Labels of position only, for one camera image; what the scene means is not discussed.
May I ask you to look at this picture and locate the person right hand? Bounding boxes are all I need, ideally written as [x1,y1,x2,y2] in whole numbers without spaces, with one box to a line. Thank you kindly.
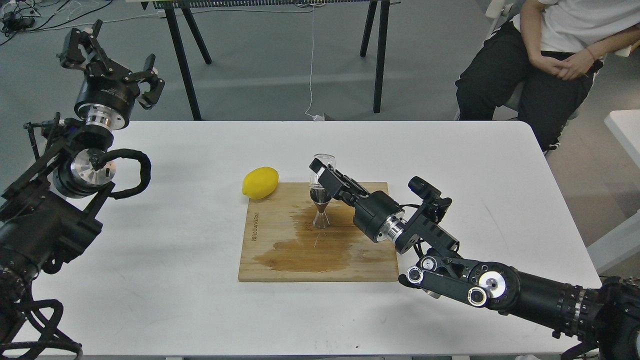
[529,54,569,76]

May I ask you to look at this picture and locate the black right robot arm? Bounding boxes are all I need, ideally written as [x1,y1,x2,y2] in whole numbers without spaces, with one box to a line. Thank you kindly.
[310,159,639,360]

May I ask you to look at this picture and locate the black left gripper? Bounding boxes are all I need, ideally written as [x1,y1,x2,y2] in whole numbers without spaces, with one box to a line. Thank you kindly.
[57,19,165,130]

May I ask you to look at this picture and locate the wooden cutting board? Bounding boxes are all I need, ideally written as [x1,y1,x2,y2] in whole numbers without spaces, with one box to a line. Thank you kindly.
[238,182,399,283]

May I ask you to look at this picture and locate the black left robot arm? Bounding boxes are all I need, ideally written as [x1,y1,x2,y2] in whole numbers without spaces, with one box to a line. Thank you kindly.
[0,20,165,360]

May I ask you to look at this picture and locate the person left hand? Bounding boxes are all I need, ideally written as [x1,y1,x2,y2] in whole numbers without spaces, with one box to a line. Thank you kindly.
[555,48,598,81]

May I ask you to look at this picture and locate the seated person in white shirt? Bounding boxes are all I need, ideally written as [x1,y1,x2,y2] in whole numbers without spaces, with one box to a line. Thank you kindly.
[455,0,640,152]

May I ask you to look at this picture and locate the white cable on floor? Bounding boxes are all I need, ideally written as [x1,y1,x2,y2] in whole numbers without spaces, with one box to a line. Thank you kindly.
[304,5,326,122]

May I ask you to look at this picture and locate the black-legged table in background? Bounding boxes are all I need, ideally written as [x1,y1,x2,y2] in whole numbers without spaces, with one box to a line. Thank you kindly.
[125,0,402,122]

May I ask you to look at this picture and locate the clear glass cup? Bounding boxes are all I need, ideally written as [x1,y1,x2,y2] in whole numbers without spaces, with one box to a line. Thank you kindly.
[309,153,336,189]

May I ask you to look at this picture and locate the steel jigger measuring cup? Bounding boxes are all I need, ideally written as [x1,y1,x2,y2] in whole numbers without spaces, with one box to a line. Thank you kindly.
[310,187,332,229]

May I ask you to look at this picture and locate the yellow lemon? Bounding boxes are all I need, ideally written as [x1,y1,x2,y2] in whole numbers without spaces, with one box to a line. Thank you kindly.
[241,166,279,199]

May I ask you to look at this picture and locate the black cables on floor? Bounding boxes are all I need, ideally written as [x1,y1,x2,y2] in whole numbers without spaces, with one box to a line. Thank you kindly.
[0,0,116,48]

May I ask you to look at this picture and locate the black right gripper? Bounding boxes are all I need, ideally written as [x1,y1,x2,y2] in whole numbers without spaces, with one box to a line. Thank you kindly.
[310,159,404,243]

